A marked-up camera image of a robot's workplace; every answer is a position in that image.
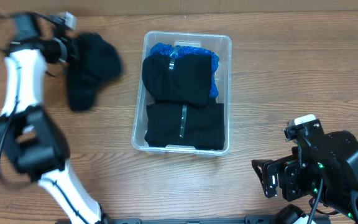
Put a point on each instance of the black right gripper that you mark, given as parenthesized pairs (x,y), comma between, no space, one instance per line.
(293,167)

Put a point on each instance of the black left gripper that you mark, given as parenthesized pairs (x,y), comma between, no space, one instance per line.
(74,43)

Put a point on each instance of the black sock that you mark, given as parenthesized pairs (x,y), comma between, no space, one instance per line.
(98,64)
(182,80)

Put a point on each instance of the black cloth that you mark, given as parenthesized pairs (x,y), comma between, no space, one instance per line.
(186,125)

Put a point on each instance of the blue sparkly garment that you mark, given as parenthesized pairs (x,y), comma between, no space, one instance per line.
(181,51)

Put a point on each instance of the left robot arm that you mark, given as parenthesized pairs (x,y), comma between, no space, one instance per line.
(32,142)

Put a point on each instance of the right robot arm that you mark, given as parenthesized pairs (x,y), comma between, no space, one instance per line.
(322,165)

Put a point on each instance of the clear plastic storage bin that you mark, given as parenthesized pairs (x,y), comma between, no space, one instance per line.
(221,45)

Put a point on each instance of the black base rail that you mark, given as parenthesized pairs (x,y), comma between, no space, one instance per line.
(250,219)

